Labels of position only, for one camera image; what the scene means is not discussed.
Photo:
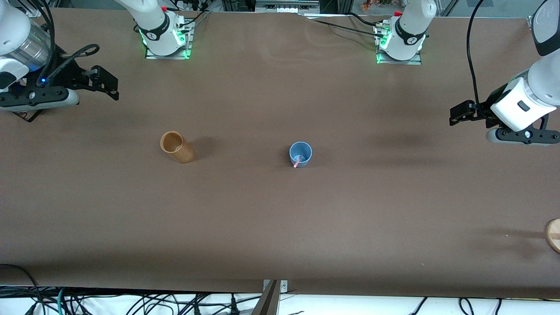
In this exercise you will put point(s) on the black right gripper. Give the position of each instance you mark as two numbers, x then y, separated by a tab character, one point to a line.
71	75

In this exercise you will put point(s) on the white power strip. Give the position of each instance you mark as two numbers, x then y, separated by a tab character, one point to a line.
190	5

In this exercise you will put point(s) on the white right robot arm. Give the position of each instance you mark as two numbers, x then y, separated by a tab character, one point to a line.
153	22

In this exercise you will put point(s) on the pink chopstick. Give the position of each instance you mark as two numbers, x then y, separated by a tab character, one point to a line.
298	162

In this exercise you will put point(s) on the round wooden disc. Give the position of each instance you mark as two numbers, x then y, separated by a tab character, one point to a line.
554	236

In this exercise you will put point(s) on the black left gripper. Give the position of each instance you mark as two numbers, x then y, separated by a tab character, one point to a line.
482	110

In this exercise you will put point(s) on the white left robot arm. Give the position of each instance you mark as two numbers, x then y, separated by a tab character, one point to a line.
542	83

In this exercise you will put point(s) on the brown wooden cylinder cup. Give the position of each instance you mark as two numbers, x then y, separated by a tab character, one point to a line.
179	151

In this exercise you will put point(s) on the metal table edge bracket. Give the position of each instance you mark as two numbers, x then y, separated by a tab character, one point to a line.
284	285

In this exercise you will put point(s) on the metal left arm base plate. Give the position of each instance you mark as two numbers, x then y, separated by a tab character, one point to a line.
418	61

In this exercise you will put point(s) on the blue cup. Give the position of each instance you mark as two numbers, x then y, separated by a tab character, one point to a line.
306	153

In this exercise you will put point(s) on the brown transparent acrylic stand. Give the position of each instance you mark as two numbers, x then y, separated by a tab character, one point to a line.
28	116

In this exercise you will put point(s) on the grey electronics box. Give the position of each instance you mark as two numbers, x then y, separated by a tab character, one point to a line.
286	6

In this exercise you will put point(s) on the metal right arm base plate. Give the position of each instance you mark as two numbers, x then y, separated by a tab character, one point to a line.
188	48

